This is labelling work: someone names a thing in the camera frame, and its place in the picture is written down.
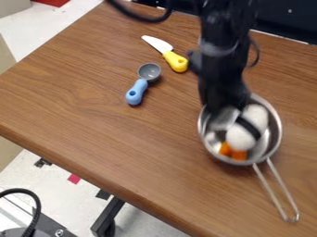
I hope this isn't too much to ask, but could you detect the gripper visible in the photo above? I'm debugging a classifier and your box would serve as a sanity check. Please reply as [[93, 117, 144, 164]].
[[197, 78, 253, 132]]

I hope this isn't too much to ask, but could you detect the silver pot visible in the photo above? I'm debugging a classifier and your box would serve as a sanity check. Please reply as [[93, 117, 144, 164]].
[[197, 92, 301, 224]]

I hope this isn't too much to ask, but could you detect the white plush penguin toy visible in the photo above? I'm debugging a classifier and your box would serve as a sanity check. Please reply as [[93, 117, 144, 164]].
[[216, 103, 271, 162]]

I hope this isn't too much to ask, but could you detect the black table leg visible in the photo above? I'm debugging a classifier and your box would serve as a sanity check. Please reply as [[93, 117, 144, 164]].
[[89, 195, 127, 237]]

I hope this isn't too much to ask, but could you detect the yellow handled white toy knife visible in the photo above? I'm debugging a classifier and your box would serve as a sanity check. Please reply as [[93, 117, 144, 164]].
[[139, 34, 190, 74]]

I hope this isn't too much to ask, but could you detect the blue handled grey scoop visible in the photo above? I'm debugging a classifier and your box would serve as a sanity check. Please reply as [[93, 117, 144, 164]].
[[124, 62, 163, 106]]

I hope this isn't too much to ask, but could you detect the black ribbed hose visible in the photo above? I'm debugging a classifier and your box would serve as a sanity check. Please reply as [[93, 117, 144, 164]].
[[0, 188, 44, 237]]

